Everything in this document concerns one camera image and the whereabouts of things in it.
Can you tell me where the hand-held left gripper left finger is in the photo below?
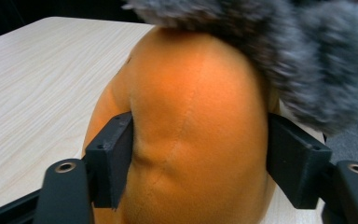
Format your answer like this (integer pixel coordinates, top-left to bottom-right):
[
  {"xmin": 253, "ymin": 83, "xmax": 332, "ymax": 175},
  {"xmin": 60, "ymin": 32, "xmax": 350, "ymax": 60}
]
[{"xmin": 84, "ymin": 111, "xmax": 135, "ymax": 210}]

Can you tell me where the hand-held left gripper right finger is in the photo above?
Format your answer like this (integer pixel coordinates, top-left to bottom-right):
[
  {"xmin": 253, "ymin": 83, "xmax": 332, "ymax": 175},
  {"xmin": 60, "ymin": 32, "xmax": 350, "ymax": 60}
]
[{"xmin": 266, "ymin": 111, "xmax": 334, "ymax": 210}]

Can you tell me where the orange plush toy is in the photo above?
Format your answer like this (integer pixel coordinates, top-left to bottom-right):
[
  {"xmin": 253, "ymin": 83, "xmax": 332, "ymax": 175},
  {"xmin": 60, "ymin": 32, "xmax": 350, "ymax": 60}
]
[{"xmin": 81, "ymin": 26, "xmax": 282, "ymax": 224}]

